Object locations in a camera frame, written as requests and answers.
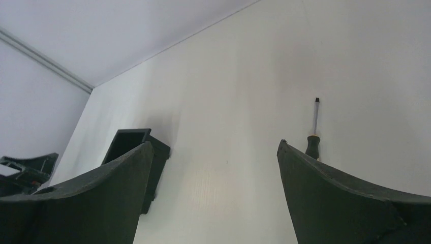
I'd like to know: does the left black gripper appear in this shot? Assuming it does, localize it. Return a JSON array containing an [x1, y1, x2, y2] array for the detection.
[[1, 153, 59, 197]]

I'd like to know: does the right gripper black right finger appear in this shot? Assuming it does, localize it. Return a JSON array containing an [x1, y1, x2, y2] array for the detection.
[[277, 140, 430, 243]]

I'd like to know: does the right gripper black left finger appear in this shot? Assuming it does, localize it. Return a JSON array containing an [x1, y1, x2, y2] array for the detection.
[[1, 142, 154, 243]]

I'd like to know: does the black yellow handled screwdriver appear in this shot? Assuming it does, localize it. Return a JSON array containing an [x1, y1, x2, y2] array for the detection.
[[305, 98, 320, 160]]

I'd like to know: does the black plastic bin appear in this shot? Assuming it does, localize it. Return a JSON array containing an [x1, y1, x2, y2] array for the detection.
[[102, 129, 171, 215]]

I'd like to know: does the aluminium frame rail left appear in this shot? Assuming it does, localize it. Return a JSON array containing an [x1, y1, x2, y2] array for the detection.
[[1, 27, 95, 94]]

